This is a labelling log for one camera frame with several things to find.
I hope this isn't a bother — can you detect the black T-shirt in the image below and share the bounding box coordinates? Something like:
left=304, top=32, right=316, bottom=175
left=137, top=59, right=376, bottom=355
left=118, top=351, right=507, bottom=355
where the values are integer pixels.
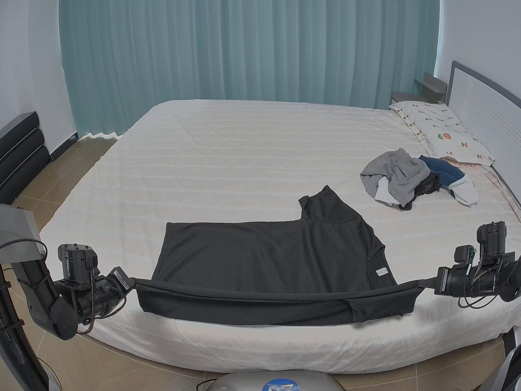
left=135, top=185, right=424, bottom=327

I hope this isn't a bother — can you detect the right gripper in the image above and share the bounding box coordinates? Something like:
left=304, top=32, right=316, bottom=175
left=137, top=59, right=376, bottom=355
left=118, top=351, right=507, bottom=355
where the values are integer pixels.
left=435, top=266, right=473, bottom=296

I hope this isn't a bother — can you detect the white printed pillow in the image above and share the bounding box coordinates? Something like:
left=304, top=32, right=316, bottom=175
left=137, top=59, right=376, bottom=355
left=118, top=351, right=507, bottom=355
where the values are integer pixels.
left=389, top=100, right=496, bottom=166

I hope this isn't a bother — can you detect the blue-green curtain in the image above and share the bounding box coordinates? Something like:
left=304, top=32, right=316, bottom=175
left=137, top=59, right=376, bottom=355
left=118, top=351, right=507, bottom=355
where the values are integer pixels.
left=59, top=0, right=442, bottom=137

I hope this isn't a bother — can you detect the pile of clothes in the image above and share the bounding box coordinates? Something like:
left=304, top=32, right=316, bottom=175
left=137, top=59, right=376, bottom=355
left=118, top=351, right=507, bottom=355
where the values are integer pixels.
left=360, top=148, right=479, bottom=211

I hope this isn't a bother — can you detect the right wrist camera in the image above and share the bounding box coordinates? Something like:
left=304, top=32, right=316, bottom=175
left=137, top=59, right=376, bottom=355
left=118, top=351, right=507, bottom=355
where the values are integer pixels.
left=454, top=246, right=476, bottom=269

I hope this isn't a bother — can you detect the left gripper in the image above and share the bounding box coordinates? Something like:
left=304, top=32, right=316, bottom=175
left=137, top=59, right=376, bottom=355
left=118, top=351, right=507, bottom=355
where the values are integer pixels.
left=94, top=266, right=133, bottom=317

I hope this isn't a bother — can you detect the bed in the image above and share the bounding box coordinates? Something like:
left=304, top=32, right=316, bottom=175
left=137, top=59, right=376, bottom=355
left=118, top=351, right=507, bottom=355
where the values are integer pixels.
left=34, top=60, right=521, bottom=374

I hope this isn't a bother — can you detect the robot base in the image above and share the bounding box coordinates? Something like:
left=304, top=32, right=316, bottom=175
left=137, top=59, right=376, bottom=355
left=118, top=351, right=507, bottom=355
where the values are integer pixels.
left=208, top=372, right=347, bottom=391

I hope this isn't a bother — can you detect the grey bedside table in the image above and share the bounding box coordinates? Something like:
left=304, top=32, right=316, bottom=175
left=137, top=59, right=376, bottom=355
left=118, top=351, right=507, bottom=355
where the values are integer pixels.
left=392, top=72, right=448, bottom=106

